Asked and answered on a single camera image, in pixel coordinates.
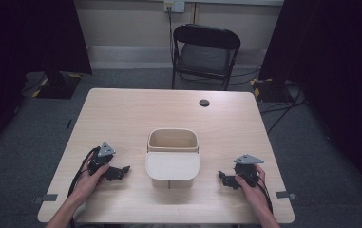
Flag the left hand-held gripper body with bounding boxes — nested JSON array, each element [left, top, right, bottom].
[[87, 142, 117, 176]]

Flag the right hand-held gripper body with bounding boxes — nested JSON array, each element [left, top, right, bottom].
[[233, 153, 265, 188]]

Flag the beige bin with flap lid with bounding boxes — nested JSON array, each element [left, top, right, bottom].
[[145, 127, 201, 190]]

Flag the person's right hand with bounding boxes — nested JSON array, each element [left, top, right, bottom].
[[234, 163, 267, 208]]

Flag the person's left hand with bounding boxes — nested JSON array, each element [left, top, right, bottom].
[[72, 161, 111, 201]]

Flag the grey tape strip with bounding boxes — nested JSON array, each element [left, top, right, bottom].
[[275, 190, 297, 201], [31, 193, 59, 205]]

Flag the black stand base striped tape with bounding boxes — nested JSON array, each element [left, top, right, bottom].
[[31, 70, 84, 100], [250, 77, 295, 105]]

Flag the black folding chair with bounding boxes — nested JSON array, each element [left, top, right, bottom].
[[171, 23, 242, 92]]

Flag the dark curtain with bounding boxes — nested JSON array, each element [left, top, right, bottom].
[[257, 0, 362, 203], [0, 0, 93, 160]]

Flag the left hand-held gripper black cable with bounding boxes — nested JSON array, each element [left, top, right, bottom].
[[67, 145, 102, 228]]

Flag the hand-held gripper black cable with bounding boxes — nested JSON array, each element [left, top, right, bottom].
[[67, 145, 102, 228], [257, 175, 274, 215]]

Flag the right hand-held gripper black cable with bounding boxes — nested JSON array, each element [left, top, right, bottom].
[[257, 175, 274, 215]]

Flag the black floor cables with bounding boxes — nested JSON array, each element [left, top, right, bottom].
[[258, 85, 308, 135]]

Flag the black floor cable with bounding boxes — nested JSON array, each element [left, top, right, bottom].
[[181, 64, 263, 86]]

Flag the black wall socket cable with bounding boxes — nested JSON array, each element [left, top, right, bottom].
[[167, 7, 176, 66]]

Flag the white wall socket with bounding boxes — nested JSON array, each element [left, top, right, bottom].
[[163, 0, 186, 14]]

